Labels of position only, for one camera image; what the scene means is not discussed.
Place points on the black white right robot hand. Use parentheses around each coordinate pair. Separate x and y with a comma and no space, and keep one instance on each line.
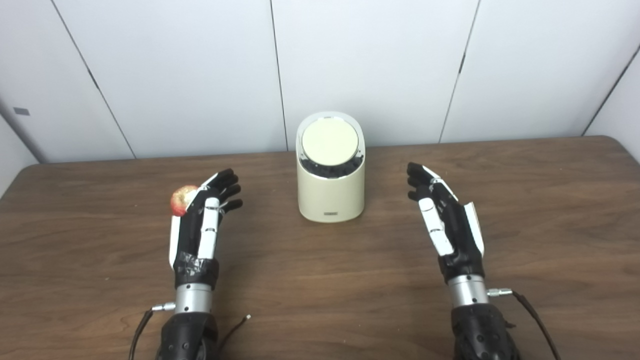
(457,235)

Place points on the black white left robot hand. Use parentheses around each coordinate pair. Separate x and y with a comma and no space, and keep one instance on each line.
(189,235)

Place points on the red apple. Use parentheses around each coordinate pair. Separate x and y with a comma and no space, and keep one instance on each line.
(178,200)

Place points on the cream round bin lid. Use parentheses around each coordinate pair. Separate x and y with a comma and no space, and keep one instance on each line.
(330,141)

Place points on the cream-colored round bin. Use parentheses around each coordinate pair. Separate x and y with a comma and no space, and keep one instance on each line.
(330,200)

